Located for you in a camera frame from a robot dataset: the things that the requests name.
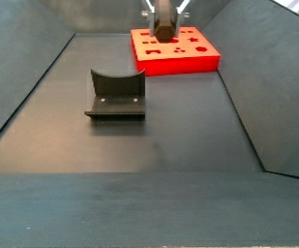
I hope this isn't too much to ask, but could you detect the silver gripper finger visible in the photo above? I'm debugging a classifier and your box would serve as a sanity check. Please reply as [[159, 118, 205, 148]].
[[175, 0, 191, 29], [142, 0, 155, 30]]

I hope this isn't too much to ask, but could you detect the red shape sorter block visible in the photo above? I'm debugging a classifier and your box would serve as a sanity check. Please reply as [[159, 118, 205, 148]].
[[131, 27, 221, 77]]

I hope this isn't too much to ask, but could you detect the brown hexagon peg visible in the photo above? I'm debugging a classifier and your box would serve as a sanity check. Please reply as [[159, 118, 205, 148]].
[[154, 0, 175, 43]]

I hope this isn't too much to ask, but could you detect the dark grey curved cradle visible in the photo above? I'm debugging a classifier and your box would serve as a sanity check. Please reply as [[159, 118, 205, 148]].
[[85, 71, 146, 118]]

